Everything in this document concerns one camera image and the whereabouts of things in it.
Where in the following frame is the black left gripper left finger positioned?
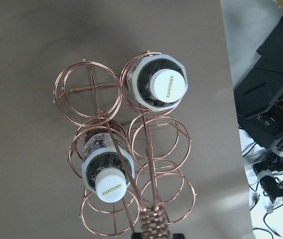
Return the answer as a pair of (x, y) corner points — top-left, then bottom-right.
(131, 233), (142, 239)

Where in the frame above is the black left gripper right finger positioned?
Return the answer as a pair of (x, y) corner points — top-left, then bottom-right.
(172, 233), (185, 239)

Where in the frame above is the copper wire bottle basket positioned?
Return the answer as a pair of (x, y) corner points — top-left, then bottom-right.
(53, 51), (196, 239)

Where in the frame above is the tea bottle white cap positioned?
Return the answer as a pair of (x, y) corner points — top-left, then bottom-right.
(122, 52), (188, 112)
(81, 129), (135, 203)

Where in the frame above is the black electronics frame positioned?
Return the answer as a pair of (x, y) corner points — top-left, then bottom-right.
(234, 16), (283, 151)

